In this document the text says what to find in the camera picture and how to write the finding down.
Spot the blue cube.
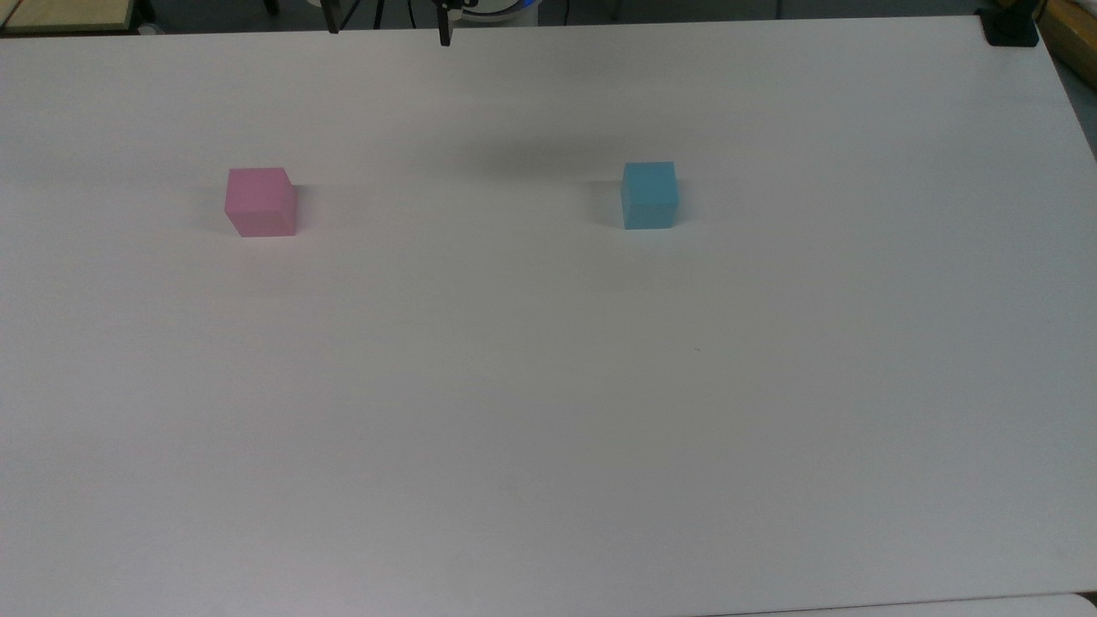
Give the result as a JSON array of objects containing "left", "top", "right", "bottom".
[{"left": 620, "top": 161, "right": 680, "bottom": 231}]

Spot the pink cube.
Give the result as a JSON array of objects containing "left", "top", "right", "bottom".
[{"left": 225, "top": 167, "right": 298, "bottom": 238}]

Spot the light wooden board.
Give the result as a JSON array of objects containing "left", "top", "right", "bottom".
[{"left": 0, "top": 0, "right": 140, "bottom": 35}]

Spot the black corner clamp block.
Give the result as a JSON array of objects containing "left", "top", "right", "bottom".
[{"left": 980, "top": 3, "right": 1040, "bottom": 48}]

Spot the wooden box edge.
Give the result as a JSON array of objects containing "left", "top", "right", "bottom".
[{"left": 1040, "top": 0, "right": 1097, "bottom": 63}]

